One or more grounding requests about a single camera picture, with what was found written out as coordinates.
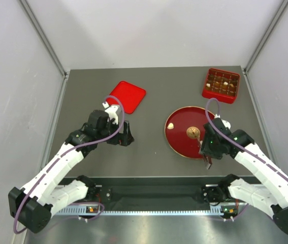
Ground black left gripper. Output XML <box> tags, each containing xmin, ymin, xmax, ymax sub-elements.
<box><xmin>97</xmin><ymin>118</ymin><xmax>134</xmax><ymax>146</ymax></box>

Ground metal serving tongs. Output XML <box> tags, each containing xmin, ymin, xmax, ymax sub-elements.
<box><xmin>198</xmin><ymin>137</ymin><xmax>212</xmax><ymax>170</ymax></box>

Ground red rectangular lid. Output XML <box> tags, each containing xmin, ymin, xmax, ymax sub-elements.
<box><xmin>109</xmin><ymin>80</ymin><xmax>146</xmax><ymax>114</ymax></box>

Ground white heart chocolate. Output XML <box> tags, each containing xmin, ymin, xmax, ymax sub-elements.
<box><xmin>167</xmin><ymin>123</ymin><xmax>174</xmax><ymax>129</ymax></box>

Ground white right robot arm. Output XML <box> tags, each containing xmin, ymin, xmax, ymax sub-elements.
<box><xmin>199</xmin><ymin>117</ymin><xmax>288</xmax><ymax>235</ymax></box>

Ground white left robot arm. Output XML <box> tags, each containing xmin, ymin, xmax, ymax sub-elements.
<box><xmin>8</xmin><ymin>105</ymin><xmax>134</xmax><ymax>234</ymax></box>

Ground red compartment chocolate box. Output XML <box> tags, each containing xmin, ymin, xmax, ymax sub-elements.
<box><xmin>202</xmin><ymin>68</ymin><xmax>240</xmax><ymax>104</ymax></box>

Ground round dark red plate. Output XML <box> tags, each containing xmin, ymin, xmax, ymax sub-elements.
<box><xmin>165</xmin><ymin>106</ymin><xmax>208</xmax><ymax>160</ymax></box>

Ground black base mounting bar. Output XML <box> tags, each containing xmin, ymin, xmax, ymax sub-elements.
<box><xmin>91</xmin><ymin>177</ymin><xmax>220</xmax><ymax>211</ymax></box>

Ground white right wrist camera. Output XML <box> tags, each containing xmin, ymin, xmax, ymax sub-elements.
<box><xmin>221</xmin><ymin>119</ymin><xmax>231</xmax><ymax>129</ymax></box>

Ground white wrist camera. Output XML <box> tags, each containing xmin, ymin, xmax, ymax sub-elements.
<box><xmin>102</xmin><ymin>102</ymin><xmax>121</xmax><ymax>125</ymax></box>
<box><xmin>221</xmin><ymin>119</ymin><xmax>231</xmax><ymax>129</ymax></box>

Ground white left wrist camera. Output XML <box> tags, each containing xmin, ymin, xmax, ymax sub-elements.
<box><xmin>102</xmin><ymin>102</ymin><xmax>121</xmax><ymax>125</ymax></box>

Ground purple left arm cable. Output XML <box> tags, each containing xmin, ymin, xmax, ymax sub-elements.
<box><xmin>13</xmin><ymin>95</ymin><xmax>125</xmax><ymax>234</ymax></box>

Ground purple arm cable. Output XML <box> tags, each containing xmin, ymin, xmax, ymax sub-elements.
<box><xmin>13</xmin><ymin>95</ymin><xmax>125</xmax><ymax>234</ymax></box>
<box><xmin>205</xmin><ymin>98</ymin><xmax>288</xmax><ymax>238</ymax></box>

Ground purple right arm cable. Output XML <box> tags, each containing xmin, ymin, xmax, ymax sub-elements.
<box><xmin>205</xmin><ymin>98</ymin><xmax>288</xmax><ymax>238</ymax></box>

